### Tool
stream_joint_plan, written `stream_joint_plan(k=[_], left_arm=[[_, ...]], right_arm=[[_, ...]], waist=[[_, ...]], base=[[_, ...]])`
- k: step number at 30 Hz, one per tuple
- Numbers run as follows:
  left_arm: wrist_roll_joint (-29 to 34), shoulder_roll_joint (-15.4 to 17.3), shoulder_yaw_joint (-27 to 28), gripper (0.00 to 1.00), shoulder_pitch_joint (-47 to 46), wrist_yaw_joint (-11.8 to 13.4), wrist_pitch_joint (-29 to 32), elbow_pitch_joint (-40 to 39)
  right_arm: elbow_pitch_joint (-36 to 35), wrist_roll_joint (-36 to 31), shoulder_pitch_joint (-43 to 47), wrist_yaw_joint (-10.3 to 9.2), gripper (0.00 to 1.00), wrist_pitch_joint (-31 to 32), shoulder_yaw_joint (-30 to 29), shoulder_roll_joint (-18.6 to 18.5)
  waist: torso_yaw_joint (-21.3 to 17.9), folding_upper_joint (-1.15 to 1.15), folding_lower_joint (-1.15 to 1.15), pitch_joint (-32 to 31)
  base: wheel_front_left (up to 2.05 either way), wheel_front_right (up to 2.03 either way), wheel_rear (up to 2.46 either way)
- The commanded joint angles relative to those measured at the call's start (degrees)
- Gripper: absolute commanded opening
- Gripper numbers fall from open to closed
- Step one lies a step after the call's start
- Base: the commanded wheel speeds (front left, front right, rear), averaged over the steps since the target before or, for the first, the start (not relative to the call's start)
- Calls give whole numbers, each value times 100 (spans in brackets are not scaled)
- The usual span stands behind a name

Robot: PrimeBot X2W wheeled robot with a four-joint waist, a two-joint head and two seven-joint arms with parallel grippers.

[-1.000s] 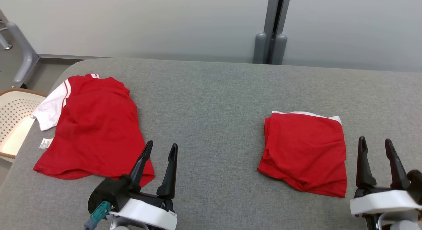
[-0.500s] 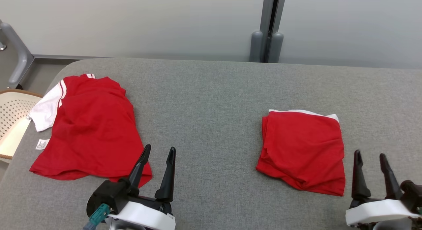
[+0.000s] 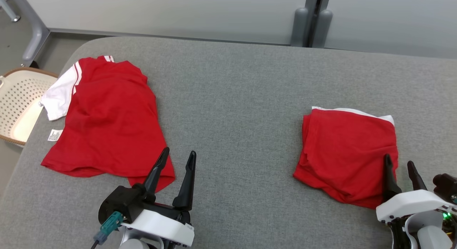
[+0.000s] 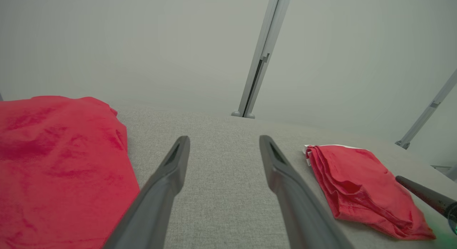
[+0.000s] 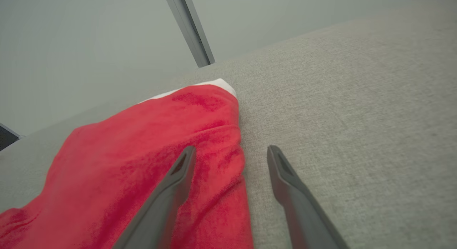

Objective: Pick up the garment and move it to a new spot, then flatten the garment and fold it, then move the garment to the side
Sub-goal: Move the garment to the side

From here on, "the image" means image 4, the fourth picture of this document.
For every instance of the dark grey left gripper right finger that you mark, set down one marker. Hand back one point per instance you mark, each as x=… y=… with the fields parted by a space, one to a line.
x=303 y=220

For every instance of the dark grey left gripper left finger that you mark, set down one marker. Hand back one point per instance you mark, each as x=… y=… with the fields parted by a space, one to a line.
x=153 y=213

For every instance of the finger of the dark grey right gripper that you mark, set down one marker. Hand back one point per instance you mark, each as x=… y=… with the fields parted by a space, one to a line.
x=428 y=196

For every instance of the red jersey with white sleeves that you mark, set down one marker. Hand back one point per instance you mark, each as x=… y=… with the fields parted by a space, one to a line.
x=53 y=170

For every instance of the folded red garment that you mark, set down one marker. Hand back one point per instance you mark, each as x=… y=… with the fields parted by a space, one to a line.
x=364 y=188

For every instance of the grey slim partition post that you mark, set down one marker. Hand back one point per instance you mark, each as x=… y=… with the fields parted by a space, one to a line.
x=426 y=113

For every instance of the grey double partition post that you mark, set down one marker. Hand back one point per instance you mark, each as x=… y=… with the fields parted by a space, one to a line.
x=266 y=45

